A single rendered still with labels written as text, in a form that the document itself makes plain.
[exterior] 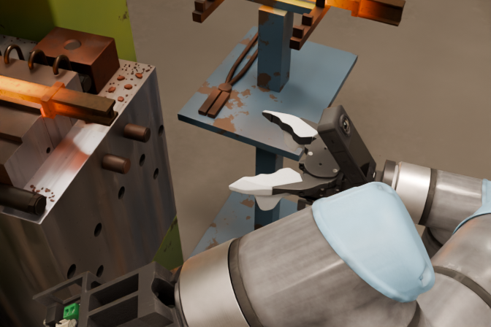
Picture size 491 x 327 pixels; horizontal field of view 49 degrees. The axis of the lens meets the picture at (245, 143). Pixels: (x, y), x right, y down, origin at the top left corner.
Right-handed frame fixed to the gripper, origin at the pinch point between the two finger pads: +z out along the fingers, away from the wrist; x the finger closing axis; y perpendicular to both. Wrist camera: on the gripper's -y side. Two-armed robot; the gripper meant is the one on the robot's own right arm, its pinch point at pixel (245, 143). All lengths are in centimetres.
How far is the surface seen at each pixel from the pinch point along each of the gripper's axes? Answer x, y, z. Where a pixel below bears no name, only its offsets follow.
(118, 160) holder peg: 0.9, 11.7, 21.9
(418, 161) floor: 106, 100, -35
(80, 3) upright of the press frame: 31, 4, 45
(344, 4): 47.2, 4.4, -5.2
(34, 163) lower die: -7.4, 6.8, 30.7
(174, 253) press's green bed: 18, 65, 25
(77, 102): -0.9, -1.2, 25.3
